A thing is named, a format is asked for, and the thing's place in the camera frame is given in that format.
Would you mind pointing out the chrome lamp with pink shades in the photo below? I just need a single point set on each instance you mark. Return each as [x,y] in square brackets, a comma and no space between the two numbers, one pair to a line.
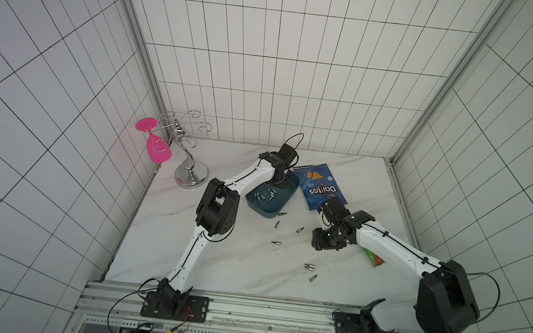
[169,133]

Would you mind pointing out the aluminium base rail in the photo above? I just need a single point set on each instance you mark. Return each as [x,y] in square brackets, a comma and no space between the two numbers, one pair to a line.
[124,305]

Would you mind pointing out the teal plastic storage box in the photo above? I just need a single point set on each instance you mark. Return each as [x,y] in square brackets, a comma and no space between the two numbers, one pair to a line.
[285,190]

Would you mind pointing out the green orange snack bag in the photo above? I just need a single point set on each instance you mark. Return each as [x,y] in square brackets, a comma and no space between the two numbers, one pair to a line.
[374,258]

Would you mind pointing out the blue Doritos chip bag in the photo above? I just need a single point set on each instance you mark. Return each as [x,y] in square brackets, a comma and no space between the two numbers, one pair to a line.
[318,185]

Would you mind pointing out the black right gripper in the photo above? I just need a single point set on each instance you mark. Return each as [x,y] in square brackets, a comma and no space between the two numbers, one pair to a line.
[325,240]

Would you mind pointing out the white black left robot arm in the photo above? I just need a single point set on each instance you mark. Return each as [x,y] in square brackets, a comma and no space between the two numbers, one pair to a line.
[215,218]

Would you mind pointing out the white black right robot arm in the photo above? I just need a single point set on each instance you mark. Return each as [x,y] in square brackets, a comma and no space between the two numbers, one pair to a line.
[443,300]

